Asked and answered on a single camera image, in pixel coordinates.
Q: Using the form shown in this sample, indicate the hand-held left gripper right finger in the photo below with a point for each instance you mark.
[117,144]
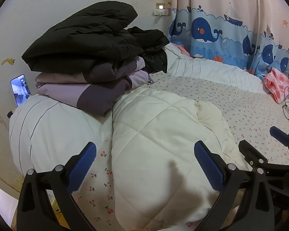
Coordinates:
[208,167]

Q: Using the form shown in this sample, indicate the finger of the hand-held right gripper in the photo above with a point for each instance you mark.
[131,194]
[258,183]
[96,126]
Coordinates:
[251,152]
[280,133]

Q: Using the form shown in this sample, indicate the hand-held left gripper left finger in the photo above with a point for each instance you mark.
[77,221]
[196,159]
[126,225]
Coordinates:
[83,166]

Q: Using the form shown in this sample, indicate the cream quilted jacket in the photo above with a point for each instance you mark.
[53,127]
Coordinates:
[159,137]

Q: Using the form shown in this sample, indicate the cherry print bedsheet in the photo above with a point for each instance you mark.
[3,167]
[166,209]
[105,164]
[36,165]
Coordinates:
[243,115]

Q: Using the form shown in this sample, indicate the pink checked plastic bag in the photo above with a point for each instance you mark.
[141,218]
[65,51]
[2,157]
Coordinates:
[277,84]

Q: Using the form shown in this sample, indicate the two-tone purple jacket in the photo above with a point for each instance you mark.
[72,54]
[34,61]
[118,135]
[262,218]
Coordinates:
[91,96]

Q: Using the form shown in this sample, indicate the smartphone with lit screen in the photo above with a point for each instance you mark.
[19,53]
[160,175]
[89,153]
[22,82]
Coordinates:
[20,90]

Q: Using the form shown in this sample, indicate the shiny black jacket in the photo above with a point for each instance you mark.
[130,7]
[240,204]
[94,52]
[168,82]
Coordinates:
[156,60]

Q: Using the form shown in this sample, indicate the pink cloth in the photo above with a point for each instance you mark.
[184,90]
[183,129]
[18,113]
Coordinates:
[181,49]

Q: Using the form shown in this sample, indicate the whale print curtain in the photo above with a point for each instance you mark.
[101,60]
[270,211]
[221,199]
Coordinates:
[207,31]

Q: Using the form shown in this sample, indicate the black puffer jacket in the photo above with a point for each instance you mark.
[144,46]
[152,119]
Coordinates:
[81,36]

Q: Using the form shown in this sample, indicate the yellow wall sticker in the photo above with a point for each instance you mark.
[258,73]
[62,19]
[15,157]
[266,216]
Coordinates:
[8,61]

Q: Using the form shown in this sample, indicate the white wall socket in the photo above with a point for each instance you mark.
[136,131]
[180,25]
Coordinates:
[162,13]

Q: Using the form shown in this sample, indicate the wall night light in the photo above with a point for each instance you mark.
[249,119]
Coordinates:
[160,6]

